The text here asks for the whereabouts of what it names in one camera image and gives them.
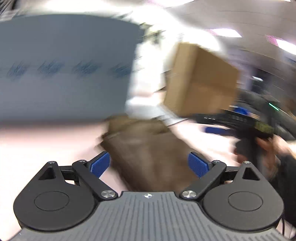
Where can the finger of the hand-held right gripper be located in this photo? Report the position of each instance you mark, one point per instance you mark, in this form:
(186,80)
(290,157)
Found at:
(216,131)

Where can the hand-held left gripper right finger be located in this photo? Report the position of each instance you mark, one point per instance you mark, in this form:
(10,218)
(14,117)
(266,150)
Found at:
(198,165)

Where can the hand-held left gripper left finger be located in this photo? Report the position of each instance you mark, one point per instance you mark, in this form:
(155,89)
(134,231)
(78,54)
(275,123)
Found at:
(101,165)

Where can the brown garment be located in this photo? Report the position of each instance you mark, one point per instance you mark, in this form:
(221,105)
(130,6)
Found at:
(148,153)

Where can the person's right forearm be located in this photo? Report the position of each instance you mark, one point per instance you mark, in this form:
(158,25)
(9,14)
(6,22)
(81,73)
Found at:
(288,171)

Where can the person's right hand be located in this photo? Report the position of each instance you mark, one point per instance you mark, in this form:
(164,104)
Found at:
(271,150)

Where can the brown cardboard box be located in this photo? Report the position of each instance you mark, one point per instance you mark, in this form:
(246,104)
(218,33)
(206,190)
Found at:
(201,78)

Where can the ceiling light panel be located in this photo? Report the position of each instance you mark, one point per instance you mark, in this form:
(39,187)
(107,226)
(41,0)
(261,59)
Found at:
(286,43)
(225,32)

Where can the large light blue carton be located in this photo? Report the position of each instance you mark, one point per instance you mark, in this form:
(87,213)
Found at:
(64,69)

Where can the green plant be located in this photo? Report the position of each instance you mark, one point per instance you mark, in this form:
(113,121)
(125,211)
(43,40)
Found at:
(153,33)

